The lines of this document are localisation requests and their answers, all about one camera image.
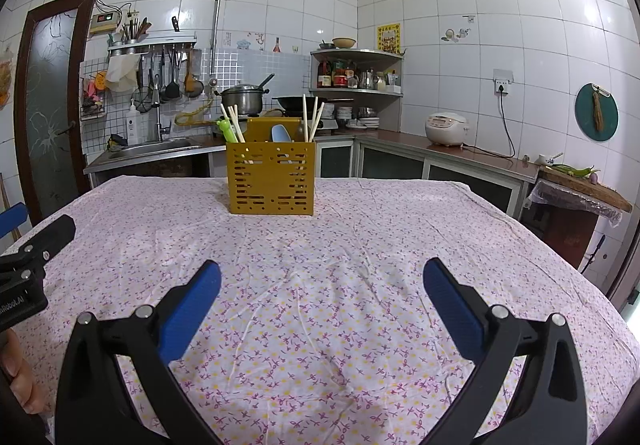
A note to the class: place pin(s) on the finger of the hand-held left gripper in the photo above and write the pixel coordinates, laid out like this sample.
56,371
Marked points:
52,232
12,220

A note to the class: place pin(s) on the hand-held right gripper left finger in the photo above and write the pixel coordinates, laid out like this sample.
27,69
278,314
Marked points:
192,305

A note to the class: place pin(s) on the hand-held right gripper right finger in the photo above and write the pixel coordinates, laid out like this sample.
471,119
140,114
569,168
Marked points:
452,307

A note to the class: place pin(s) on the yellow perforated utensil holder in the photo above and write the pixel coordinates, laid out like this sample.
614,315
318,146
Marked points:
270,175

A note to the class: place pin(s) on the light blue plastic spoon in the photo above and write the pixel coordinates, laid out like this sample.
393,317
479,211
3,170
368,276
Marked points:
281,134

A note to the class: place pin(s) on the person's left hand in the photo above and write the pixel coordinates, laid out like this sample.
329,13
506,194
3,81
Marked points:
15,370

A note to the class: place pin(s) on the brown frosted glass door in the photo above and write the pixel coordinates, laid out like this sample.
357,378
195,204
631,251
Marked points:
50,115

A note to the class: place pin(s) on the dark scrubbing cloth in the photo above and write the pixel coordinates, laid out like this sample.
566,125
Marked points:
117,141

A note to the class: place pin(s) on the pink floral tablecloth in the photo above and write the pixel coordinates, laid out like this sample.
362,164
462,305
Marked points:
350,235

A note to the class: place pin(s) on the steel sink counter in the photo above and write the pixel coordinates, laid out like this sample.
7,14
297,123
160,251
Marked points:
160,162

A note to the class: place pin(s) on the steel sink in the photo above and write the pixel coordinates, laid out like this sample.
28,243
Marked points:
155,147

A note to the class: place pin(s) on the plastic-covered brown stand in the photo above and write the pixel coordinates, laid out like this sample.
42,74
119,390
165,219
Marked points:
565,235

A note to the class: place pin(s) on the white soap bottle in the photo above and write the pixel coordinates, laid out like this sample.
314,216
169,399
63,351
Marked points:
132,125

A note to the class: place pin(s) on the orange plastic bag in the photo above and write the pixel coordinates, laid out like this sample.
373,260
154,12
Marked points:
5,77

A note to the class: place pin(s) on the kitchen counter cabinet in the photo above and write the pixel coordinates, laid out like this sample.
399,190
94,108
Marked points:
415,160

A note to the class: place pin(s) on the steel faucet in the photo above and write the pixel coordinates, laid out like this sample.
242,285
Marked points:
161,122

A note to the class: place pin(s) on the white hanging cloth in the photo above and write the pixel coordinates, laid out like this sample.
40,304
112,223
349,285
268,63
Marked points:
121,74

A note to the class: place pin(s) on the small white cup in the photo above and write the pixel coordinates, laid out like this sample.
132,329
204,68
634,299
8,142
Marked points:
541,159

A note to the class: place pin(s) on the white rice cooker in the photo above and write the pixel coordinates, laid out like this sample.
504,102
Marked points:
446,129

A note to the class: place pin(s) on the wooden cutting board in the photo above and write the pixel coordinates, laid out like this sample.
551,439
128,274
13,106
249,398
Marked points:
590,190

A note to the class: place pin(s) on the green peppers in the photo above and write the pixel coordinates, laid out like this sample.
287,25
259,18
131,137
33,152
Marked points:
575,170

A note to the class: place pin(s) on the black slotted spatula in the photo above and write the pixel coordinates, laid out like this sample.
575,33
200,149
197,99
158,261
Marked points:
172,87

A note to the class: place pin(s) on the brown ladle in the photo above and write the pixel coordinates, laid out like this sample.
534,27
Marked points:
193,84

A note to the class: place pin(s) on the steel cooking pot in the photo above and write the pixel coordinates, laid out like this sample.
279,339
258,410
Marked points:
242,100

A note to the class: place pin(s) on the steel utensil cup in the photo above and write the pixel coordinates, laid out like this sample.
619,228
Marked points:
132,32

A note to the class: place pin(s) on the steel gas stove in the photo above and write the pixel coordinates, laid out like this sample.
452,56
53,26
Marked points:
327,124

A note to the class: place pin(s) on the stack of white plates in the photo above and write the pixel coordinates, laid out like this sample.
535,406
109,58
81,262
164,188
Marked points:
344,113

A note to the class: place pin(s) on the black wok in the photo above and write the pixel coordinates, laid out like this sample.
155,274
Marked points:
300,102

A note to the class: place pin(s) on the green round cutting board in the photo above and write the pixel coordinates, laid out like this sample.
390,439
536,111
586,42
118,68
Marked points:
585,112

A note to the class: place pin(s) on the steel kettle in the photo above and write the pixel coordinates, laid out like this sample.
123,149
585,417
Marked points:
368,81

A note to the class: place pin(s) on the red sauce bottle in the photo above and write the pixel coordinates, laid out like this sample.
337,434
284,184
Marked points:
340,75

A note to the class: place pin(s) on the dark sauce bottle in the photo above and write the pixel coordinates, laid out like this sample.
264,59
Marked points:
324,75

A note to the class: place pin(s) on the steel corner shelf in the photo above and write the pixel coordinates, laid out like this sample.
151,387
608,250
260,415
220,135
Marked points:
362,54

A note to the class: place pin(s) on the brown bowl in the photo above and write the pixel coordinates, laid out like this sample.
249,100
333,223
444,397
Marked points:
344,43

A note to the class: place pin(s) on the steel wall utensil rack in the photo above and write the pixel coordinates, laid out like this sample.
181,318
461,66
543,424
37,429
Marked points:
152,45

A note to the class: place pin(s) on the yellow wall alarm box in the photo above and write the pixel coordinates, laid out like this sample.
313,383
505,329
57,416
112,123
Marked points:
105,23

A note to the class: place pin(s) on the white wall socket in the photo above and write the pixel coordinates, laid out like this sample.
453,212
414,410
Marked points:
502,81

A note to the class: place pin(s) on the teapot wall sticker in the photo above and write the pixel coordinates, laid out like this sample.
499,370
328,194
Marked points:
452,35

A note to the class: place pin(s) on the yellow wall poster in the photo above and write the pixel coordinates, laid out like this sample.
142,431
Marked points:
389,38

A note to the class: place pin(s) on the steel wall pipe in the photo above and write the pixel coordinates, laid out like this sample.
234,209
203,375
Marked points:
219,0

